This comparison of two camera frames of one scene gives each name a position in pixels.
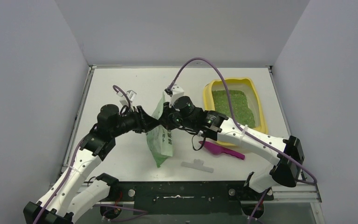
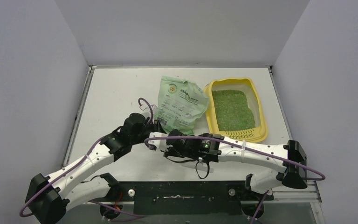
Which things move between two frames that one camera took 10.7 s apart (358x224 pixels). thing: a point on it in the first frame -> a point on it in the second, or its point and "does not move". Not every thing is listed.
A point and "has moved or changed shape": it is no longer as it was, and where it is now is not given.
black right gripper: [170, 115] -> [173, 142]
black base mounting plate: [219, 198] does not move
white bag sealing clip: [198, 164] does not move
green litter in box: [243, 114] does not move
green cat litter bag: [160, 140] has moved or changed shape
